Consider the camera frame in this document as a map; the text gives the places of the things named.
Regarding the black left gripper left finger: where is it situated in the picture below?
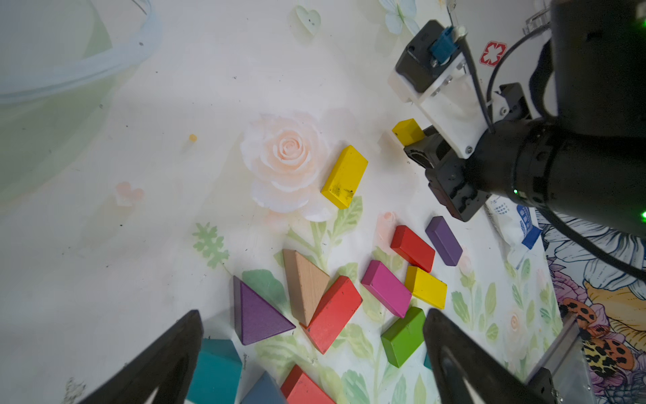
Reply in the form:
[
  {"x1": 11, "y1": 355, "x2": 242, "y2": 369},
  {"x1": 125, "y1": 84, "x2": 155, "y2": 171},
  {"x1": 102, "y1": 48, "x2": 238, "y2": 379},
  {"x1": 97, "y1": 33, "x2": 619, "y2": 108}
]
[{"x1": 82, "y1": 310, "x2": 204, "y2": 403}]

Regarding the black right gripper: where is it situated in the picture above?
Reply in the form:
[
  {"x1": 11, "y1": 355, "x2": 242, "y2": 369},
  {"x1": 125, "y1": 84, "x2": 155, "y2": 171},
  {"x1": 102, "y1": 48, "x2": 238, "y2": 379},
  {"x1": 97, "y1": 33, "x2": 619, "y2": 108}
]
[{"x1": 404, "y1": 82, "x2": 530, "y2": 222}]

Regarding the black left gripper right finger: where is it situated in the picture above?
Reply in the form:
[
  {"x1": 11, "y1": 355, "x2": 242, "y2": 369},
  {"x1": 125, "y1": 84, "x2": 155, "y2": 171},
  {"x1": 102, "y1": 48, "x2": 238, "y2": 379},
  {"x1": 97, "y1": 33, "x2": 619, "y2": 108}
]
[{"x1": 423, "y1": 308, "x2": 546, "y2": 403}]

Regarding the green block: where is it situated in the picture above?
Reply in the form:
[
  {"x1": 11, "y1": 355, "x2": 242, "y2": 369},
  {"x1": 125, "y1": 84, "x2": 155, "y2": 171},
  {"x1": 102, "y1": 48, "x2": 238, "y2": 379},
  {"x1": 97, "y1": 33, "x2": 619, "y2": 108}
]
[{"x1": 381, "y1": 306, "x2": 426, "y2": 368}]

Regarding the red block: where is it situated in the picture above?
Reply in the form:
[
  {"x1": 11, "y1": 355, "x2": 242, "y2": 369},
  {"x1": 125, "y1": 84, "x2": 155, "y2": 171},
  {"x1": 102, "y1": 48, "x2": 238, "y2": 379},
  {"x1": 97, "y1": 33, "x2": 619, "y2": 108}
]
[
  {"x1": 281, "y1": 365, "x2": 336, "y2": 404},
  {"x1": 390, "y1": 225, "x2": 436, "y2": 273},
  {"x1": 301, "y1": 275, "x2": 363, "y2": 355}
]

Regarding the magenta block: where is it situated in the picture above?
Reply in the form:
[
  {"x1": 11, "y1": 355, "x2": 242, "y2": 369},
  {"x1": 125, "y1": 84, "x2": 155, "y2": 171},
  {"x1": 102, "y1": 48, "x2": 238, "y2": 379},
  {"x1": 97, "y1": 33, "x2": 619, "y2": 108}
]
[{"x1": 361, "y1": 260, "x2": 412, "y2": 318}]

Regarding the yellow block long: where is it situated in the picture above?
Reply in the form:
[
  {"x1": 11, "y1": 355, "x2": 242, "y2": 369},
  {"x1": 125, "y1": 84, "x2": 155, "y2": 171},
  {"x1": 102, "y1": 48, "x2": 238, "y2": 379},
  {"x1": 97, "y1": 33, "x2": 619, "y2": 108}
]
[{"x1": 321, "y1": 146, "x2": 368, "y2": 210}]

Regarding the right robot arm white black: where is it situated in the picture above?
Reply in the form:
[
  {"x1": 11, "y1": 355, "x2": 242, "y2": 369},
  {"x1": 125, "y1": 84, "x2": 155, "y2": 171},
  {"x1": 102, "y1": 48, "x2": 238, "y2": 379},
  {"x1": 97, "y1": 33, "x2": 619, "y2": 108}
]
[{"x1": 391, "y1": 1, "x2": 645, "y2": 281}]

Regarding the teal block right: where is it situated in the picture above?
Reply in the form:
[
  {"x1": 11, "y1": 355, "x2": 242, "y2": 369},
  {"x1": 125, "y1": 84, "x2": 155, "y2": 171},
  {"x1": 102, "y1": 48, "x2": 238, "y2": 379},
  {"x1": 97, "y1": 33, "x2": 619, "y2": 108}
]
[{"x1": 423, "y1": 353, "x2": 432, "y2": 370}]

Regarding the teal block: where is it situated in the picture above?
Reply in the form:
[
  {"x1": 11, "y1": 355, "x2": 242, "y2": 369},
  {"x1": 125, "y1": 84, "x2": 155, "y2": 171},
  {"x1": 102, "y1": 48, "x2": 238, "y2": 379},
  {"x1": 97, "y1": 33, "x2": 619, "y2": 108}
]
[
  {"x1": 186, "y1": 339, "x2": 242, "y2": 404},
  {"x1": 423, "y1": 353, "x2": 432, "y2": 370}
]

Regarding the teal block upper left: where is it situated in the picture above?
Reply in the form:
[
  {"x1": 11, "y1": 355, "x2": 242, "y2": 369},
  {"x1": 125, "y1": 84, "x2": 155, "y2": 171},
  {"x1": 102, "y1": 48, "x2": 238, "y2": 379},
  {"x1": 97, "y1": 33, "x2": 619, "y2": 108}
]
[{"x1": 186, "y1": 339, "x2": 242, "y2": 404}]

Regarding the purple rectangular block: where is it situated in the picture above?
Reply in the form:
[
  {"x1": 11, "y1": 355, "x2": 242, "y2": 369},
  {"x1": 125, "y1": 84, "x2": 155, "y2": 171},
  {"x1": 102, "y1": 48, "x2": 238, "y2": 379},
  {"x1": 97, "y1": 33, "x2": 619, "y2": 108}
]
[{"x1": 426, "y1": 216, "x2": 463, "y2": 267}]

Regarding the purple triangle block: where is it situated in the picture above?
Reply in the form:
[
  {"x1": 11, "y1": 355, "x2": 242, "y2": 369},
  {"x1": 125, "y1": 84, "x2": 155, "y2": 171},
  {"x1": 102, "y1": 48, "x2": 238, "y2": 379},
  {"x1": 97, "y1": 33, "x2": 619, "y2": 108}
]
[{"x1": 233, "y1": 277, "x2": 295, "y2": 346}]

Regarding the blue grey triangle block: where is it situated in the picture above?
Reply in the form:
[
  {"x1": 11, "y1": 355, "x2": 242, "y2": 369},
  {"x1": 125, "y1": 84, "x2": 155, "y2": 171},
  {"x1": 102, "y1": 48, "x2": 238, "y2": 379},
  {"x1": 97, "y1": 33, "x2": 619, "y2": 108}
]
[{"x1": 241, "y1": 371, "x2": 287, "y2": 404}]

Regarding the silver metal first-aid case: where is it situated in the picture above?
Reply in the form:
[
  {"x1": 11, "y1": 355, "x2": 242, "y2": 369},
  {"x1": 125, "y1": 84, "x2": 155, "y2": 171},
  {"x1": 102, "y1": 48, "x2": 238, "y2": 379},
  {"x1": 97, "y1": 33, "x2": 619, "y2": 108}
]
[{"x1": 444, "y1": 0, "x2": 550, "y2": 93}]

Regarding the natural wood triangle block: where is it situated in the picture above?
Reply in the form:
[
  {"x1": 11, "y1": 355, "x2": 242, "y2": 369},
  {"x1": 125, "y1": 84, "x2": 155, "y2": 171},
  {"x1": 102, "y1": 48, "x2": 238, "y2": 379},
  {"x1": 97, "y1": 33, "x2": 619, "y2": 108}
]
[{"x1": 283, "y1": 249, "x2": 330, "y2": 326}]

